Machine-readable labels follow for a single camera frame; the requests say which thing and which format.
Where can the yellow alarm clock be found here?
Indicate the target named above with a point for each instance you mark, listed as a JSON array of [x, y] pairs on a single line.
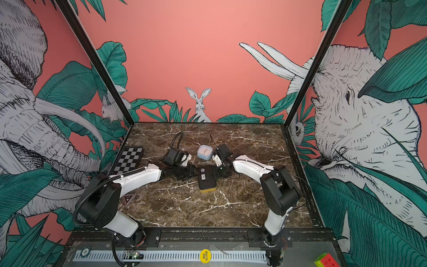
[[206, 179]]

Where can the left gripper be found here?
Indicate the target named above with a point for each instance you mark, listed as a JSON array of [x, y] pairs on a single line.
[[192, 172]]

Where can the white slotted cable duct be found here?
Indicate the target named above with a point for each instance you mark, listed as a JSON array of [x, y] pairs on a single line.
[[257, 256]]

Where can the blue alarm clock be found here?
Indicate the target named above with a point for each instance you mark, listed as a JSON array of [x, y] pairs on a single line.
[[205, 152]]

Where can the triangle sticker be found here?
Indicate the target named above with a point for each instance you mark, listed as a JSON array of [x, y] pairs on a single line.
[[126, 200]]

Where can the colourful puzzle cube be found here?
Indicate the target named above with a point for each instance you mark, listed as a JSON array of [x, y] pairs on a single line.
[[326, 260]]

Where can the checkerboard calibration card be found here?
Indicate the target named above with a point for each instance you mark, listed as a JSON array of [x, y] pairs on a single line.
[[128, 160]]

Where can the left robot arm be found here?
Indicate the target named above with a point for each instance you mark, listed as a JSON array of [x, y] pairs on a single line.
[[98, 205]]

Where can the small circuit board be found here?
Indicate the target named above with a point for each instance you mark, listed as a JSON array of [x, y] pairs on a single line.
[[135, 256]]

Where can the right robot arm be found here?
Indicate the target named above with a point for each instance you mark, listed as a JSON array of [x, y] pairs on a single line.
[[279, 188]]

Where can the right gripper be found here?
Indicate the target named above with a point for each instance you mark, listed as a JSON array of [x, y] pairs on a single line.
[[217, 174]]

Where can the yellow big blind chip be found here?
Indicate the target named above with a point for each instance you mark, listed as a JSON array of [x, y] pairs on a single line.
[[205, 256]]

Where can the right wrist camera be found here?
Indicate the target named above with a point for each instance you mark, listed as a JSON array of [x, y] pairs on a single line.
[[221, 154]]

